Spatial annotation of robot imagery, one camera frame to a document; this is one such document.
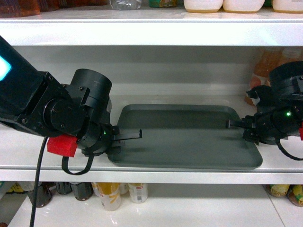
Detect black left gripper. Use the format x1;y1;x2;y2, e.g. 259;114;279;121
78;123;142;157

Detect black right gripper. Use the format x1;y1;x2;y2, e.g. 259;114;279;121
225;111;302;145

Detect grey metal tray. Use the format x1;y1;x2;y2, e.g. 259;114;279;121
107;104;263;171

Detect white label drink bottle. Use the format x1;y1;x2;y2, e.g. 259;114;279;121
128;183;148;203

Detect yellow drink bottle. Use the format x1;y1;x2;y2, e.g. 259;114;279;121
97;183;121;211

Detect red block on left wrist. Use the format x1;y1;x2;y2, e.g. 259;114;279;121
47;135;78;157

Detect white store shelf unit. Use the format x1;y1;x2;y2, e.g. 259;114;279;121
0;7;303;227

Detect black cable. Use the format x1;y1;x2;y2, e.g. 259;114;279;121
27;136;48;227

